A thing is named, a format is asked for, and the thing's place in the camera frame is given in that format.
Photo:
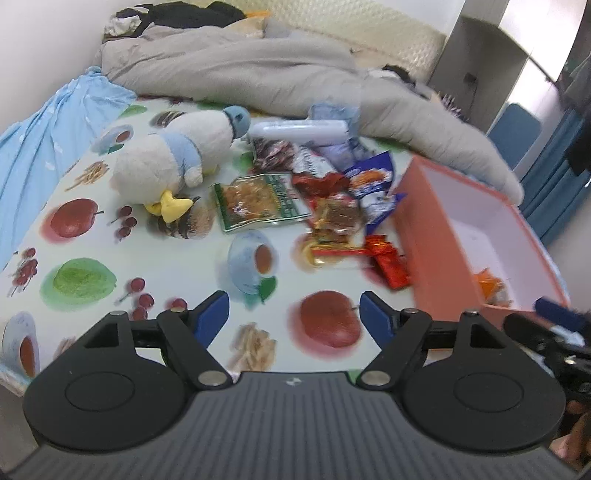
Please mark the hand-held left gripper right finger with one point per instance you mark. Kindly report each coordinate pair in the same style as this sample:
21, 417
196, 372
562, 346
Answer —
373, 316

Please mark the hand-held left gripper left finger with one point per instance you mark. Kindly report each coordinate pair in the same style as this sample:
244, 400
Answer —
213, 314

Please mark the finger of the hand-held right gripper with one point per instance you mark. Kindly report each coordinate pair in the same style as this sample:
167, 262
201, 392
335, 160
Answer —
545, 344
556, 314

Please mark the orange snack packet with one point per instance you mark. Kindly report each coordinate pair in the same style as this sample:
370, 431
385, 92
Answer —
491, 288

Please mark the orange cardboard box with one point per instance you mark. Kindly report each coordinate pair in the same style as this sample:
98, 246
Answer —
438, 249

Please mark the blue and white snack packet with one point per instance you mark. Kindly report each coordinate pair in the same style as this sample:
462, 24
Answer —
371, 182

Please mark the dark red snack packet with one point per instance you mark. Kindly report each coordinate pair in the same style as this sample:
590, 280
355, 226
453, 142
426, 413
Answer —
321, 183

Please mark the person's right hand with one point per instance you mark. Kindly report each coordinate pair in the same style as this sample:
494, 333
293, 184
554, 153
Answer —
579, 434

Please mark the orange-red snack packet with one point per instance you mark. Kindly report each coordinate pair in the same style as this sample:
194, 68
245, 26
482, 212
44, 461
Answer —
390, 263

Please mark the yellow snack packet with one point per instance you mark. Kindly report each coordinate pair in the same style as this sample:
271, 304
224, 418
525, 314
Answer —
330, 251

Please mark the clear brown snack packet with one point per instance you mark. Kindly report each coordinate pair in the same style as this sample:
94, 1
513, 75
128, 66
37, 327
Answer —
339, 214

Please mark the green snack packet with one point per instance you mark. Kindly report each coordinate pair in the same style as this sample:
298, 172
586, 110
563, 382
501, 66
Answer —
258, 201

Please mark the blue curtain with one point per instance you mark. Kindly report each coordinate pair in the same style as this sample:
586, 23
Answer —
554, 184

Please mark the brown and white snack packet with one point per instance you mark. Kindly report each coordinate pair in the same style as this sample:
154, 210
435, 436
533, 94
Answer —
277, 154

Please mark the white plush duck toy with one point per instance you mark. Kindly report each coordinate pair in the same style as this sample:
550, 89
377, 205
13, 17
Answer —
184, 143

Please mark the blue chair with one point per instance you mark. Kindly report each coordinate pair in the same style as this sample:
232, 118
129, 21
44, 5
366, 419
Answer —
515, 134

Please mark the white tube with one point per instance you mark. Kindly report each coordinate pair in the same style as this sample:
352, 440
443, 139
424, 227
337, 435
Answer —
295, 130

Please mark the light blue snack packet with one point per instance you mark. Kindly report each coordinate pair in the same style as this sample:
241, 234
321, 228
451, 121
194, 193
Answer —
332, 115

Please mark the striped cloth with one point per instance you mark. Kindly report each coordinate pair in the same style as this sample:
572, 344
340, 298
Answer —
450, 106

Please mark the dark hanging clothing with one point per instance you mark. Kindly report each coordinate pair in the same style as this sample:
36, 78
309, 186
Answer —
577, 87

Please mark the dark cloth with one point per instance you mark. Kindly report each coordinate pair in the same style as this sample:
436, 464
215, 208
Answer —
401, 76

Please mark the light blue blanket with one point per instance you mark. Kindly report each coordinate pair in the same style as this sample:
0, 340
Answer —
41, 138

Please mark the grey duvet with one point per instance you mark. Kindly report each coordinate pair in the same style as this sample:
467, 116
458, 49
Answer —
277, 69

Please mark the grey shelf unit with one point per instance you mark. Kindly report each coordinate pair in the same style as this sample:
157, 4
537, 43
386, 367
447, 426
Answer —
489, 60

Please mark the beige quilted headboard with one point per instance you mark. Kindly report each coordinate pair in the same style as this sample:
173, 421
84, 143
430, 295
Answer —
369, 27

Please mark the yellow pillow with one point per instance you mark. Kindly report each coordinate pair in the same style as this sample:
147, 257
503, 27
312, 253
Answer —
254, 25

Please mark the black clothes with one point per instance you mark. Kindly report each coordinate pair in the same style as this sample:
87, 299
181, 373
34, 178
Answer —
184, 14

